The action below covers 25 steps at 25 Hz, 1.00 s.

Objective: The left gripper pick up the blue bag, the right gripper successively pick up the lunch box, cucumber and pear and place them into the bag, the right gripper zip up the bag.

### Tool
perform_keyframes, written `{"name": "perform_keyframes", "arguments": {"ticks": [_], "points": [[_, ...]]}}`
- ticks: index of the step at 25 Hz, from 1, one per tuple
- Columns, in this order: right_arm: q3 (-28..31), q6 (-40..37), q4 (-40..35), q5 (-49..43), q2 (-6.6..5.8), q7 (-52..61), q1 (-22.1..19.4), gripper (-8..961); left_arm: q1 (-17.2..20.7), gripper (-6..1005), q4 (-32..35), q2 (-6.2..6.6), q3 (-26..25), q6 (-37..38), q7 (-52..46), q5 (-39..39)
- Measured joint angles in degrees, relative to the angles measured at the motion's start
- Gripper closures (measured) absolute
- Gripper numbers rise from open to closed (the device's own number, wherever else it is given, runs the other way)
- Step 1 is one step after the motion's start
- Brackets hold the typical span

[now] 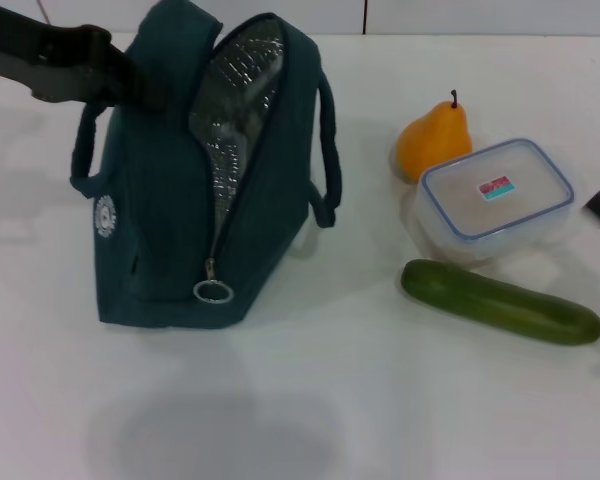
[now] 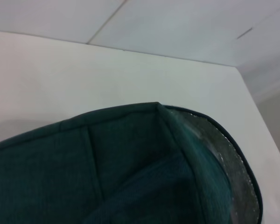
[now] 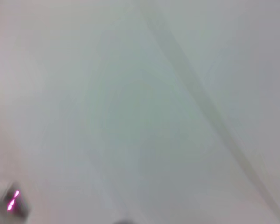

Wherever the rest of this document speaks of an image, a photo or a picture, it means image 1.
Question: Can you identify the black grey left gripper body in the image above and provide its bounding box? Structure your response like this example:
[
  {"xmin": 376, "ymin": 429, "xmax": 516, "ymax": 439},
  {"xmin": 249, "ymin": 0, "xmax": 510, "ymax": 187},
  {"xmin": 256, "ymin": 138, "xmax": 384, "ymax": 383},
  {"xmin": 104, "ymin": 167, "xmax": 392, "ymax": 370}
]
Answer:
[{"xmin": 0, "ymin": 12, "xmax": 114, "ymax": 106}]

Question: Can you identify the clear blue-rimmed plastic food container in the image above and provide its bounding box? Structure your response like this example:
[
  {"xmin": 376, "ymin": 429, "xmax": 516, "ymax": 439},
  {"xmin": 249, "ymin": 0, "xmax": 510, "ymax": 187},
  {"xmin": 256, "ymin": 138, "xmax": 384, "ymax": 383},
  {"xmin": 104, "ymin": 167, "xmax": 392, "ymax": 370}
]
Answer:
[{"xmin": 413, "ymin": 138, "xmax": 576, "ymax": 266}]

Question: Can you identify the green cucumber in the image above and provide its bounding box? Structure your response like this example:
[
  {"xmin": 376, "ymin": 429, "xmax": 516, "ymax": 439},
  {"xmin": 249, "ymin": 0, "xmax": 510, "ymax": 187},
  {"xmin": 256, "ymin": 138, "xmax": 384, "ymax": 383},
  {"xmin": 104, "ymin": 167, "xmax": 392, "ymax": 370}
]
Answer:
[{"xmin": 401, "ymin": 259, "xmax": 600, "ymax": 347}]

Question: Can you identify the dark teal insulated lunch bag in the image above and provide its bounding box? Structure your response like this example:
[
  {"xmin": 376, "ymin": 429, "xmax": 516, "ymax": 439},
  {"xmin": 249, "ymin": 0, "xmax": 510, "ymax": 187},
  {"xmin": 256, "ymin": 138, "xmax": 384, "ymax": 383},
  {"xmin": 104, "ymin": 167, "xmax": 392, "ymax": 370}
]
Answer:
[{"xmin": 69, "ymin": 0, "xmax": 342, "ymax": 331}]

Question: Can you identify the orange pear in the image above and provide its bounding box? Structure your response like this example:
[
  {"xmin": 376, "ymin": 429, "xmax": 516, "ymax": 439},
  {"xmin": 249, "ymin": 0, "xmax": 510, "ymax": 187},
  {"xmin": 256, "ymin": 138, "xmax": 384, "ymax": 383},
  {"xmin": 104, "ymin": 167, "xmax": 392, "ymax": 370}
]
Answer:
[{"xmin": 394, "ymin": 89, "xmax": 475, "ymax": 185}]

